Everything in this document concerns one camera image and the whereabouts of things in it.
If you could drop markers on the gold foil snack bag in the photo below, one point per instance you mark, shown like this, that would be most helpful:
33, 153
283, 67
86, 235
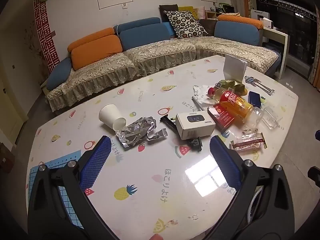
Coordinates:
234, 86

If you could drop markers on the clear snack wrapper red stripe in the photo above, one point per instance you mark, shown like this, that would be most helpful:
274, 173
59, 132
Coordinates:
249, 142

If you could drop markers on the orange drink bottle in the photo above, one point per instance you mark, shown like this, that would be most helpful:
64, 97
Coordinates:
238, 107

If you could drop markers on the black white ring pattern pillow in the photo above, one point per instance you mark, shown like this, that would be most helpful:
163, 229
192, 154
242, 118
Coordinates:
185, 25

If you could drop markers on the red patterned wall decoration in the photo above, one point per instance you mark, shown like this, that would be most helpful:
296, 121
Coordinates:
45, 34

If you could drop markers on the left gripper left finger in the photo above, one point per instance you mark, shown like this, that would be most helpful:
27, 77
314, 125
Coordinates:
47, 218

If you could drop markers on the aluminium foil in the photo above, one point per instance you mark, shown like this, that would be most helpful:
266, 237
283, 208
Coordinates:
143, 128

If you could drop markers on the dark blue gum box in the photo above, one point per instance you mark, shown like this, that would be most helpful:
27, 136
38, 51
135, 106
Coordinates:
254, 99

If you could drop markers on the sectional sofa with lace cover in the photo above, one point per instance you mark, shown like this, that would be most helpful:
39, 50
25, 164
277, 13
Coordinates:
113, 56

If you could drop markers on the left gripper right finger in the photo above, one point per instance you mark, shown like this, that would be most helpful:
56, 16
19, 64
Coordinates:
262, 207

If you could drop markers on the red cigarette pack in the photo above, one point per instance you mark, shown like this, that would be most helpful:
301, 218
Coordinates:
221, 117

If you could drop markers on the white electronics box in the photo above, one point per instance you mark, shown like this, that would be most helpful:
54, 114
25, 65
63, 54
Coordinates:
194, 125

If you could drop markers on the white paper cup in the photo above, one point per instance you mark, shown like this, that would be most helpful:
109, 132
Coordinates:
111, 117

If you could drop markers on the clear plastic blister tray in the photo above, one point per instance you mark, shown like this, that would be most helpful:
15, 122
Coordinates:
271, 119

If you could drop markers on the white tissue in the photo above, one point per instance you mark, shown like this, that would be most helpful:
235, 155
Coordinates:
201, 94

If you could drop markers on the white paper sheet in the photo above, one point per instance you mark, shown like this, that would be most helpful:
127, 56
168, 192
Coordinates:
234, 68

